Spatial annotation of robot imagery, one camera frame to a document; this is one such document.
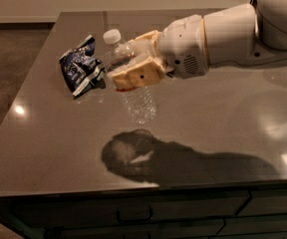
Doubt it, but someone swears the dark cabinet drawer front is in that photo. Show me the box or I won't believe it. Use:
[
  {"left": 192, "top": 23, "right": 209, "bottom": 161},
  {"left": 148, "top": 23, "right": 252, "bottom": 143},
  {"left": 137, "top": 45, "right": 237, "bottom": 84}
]
[{"left": 13, "top": 190, "right": 249, "bottom": 228}]

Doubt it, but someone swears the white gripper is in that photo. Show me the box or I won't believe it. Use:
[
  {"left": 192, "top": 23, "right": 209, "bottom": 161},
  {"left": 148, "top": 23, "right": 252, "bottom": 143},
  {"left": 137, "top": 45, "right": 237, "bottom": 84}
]
[{"left": 110, "top": 15, "right": 208, "bottom": 92}]

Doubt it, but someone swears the black drawer handle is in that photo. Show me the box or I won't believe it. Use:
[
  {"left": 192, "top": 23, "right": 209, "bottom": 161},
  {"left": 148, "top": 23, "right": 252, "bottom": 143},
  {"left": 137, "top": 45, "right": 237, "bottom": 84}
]
[{"left": 116, "top": 206, "right": 153, "bottom": 224}]

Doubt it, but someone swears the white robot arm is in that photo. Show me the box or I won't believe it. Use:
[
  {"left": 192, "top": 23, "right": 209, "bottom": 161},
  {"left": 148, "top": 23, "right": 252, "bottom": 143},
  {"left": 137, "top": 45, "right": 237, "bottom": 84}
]
[{"left": 108, "top": 0, "right": 287, "bottom": 92}]

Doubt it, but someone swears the clear plastic water bottle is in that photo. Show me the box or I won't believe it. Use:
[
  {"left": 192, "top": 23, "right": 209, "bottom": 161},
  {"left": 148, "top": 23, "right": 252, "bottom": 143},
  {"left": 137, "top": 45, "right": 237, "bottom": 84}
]
[{"left": 102, "top": 28, "right": 157, "bottom": 125}]

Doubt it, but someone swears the dark right drawer front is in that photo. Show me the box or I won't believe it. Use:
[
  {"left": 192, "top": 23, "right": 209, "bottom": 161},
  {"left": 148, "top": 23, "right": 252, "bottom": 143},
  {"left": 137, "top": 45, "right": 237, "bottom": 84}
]
[{"left": 239, "top": 189, "right": 287, "bottom": 216}]

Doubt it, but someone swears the crumpled blue chip bag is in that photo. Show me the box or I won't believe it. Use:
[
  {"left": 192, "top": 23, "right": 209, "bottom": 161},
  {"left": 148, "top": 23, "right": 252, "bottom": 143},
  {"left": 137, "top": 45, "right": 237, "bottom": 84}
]
[{"left": 59, "top": 35, "right": 105, "bottom": 99}]

